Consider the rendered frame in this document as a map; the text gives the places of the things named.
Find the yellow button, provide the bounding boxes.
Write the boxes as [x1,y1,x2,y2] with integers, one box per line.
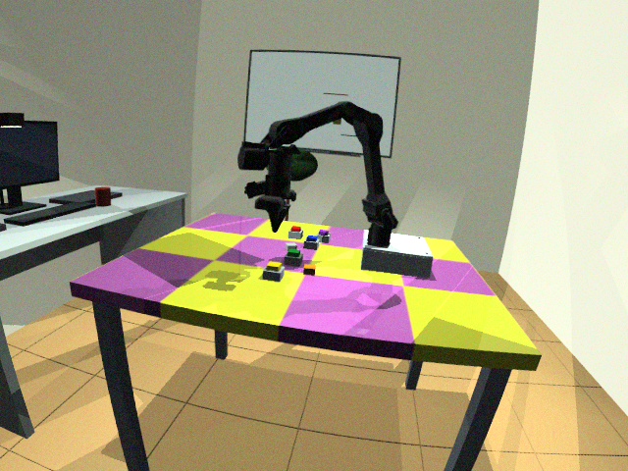
[263,262,285,283]

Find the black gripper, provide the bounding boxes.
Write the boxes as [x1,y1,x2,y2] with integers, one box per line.
[255,171,296,233]

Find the blue button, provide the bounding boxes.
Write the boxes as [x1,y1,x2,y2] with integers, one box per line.
[303,235,320,250]

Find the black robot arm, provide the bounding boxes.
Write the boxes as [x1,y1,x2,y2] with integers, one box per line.
[237,101,398,248]

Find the orange block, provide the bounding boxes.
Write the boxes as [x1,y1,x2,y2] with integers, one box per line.
[303,264,316,276]

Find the red button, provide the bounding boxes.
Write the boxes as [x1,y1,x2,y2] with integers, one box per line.
[288,226,303,239]

